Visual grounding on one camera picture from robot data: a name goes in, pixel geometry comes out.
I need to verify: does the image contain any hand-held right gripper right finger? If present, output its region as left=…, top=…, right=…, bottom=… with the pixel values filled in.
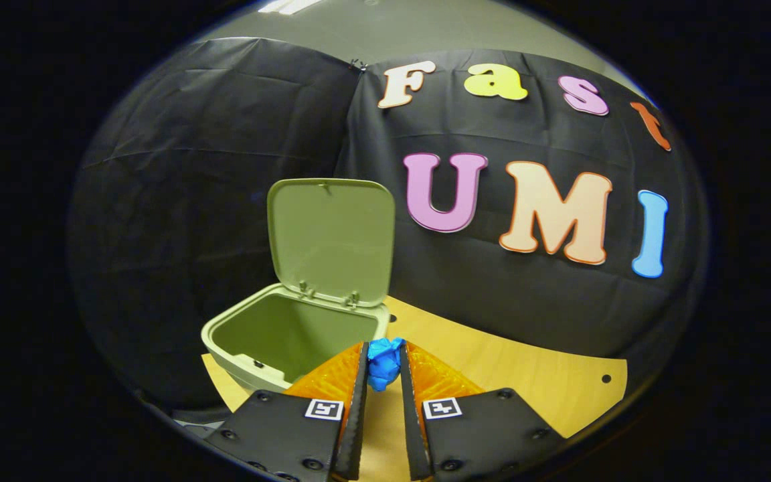
left=400, top=341, right=568, bottom=481

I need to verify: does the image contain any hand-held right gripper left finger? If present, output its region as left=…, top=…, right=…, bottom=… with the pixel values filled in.
left=205, top=341, right=370, bottom=481

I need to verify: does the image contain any blue paper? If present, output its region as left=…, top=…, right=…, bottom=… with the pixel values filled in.
left=367, top=337, right=406, bottom=392

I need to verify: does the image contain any green desktop garbage bin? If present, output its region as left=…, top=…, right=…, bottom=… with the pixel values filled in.
left=201, top=178, right=396, bottom=396

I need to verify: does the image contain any wooden desktop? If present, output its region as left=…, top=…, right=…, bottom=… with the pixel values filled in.
left=201, top=295, right=628, bottom=482

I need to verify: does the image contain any black backdrop cloth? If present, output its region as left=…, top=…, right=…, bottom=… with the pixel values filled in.
left=68, top=37, right=711, bottom=429

